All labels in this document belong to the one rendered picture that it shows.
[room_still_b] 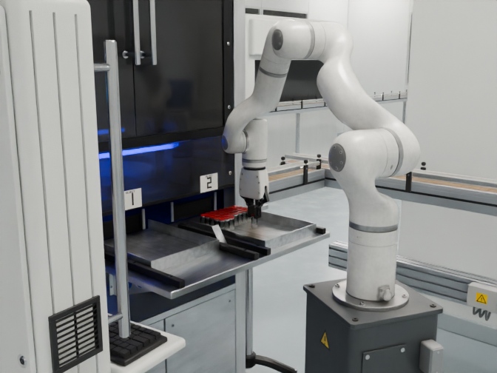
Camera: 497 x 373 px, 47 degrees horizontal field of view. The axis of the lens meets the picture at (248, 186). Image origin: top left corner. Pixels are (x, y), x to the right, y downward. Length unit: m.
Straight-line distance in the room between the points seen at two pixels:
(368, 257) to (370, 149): 0.26
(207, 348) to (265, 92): 1.01
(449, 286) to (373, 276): 1.25
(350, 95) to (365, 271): 0.43
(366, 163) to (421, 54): 1.93
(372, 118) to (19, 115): 0.83
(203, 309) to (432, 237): 1.55
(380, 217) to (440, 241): 1.90
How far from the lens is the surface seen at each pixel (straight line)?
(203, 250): 1.71
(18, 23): 0.99
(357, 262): 1.43
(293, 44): 1.53
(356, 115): 1.45
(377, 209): 1.38
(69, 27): 1.05
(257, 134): 1.87
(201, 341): 2.21
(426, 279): 2.69
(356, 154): 1.31
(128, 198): 1.82
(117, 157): 1.14
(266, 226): 2.00
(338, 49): 1.57
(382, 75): 10.79
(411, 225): 3.33
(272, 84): 1.77
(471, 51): 3.10
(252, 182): 1.91
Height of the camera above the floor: 1.44
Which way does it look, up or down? 12 degrees down
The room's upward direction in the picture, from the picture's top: straight up
